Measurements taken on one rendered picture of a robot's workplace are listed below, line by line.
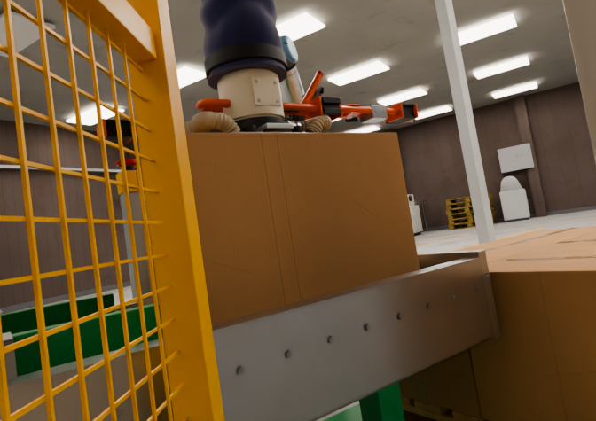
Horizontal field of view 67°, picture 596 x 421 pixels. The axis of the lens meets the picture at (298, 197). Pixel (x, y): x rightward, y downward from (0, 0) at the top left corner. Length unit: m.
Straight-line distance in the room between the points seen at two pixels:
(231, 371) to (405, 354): 0.38
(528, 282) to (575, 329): 0.14
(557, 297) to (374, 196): 0.48
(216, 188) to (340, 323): 0.36
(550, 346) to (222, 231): 0.81
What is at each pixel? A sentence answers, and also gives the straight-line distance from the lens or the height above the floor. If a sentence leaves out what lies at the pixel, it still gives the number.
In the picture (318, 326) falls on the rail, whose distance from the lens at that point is 0.82.
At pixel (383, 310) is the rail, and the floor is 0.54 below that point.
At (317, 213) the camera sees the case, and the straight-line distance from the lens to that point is 1.04.
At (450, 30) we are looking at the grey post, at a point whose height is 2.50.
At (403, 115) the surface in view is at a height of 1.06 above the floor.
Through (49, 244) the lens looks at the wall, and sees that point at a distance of 11.24.
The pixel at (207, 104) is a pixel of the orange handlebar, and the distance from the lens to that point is 1.17.
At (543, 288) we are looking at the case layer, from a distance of 1.22.
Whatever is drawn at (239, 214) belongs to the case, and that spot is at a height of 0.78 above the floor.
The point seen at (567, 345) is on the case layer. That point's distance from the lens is 1.24.
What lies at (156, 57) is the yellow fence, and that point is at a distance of 0.63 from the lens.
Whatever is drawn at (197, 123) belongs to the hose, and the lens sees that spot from 1.10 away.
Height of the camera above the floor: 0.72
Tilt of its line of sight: 4 degrees up
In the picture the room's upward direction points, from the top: 9 degrees counter-clockwise
